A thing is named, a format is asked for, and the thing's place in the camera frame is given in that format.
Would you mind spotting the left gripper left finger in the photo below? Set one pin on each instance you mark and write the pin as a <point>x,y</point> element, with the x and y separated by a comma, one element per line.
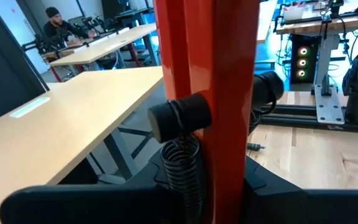
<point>89,205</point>

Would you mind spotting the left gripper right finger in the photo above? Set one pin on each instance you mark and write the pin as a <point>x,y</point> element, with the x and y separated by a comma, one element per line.
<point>306,208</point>

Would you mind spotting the red articulated desk lamp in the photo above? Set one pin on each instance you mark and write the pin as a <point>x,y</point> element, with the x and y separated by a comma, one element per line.
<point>222,62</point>

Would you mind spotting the large beige office table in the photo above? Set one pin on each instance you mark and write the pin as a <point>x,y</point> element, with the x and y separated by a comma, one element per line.
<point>42,140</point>

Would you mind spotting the computer tower with lit fans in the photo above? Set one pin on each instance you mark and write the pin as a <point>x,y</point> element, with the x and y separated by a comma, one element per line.
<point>302,59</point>

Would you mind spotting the long beige work table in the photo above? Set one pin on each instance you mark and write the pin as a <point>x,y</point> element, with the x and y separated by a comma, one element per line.
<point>110,43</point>

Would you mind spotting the black robot equipment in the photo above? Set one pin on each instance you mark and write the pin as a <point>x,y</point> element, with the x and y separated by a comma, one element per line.
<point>47,43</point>

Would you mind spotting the black partition panel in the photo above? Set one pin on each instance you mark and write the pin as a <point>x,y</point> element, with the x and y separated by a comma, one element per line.
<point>2,62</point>

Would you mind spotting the person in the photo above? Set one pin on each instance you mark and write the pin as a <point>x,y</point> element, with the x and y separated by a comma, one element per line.
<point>57,26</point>

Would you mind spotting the wooden workbench with grey leg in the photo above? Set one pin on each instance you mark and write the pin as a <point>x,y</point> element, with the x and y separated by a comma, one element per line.
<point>322,26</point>

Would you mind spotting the white container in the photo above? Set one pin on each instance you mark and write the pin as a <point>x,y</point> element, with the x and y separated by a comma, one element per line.
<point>293,13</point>

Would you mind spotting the black aluminium table frame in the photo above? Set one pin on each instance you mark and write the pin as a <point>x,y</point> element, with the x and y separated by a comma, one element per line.
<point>294,116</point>

